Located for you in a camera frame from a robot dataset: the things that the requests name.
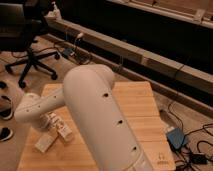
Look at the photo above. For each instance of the blue power box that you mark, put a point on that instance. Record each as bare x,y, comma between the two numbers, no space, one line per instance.
176,139

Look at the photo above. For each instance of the blue electronics board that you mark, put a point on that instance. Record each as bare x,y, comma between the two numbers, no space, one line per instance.
67,53

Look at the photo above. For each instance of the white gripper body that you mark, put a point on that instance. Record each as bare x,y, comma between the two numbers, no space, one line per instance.
45,122

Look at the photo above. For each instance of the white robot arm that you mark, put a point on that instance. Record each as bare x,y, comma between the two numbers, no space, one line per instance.
86,92

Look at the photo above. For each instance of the black office chair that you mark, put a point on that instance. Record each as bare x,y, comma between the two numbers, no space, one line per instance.
20,22

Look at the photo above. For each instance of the white sponge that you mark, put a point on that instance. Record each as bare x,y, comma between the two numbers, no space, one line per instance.
45,142

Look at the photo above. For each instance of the black power adapter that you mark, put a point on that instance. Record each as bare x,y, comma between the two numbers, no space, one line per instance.
198,159

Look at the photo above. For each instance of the black white shoe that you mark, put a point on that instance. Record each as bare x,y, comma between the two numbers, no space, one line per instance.
6,111
5,134

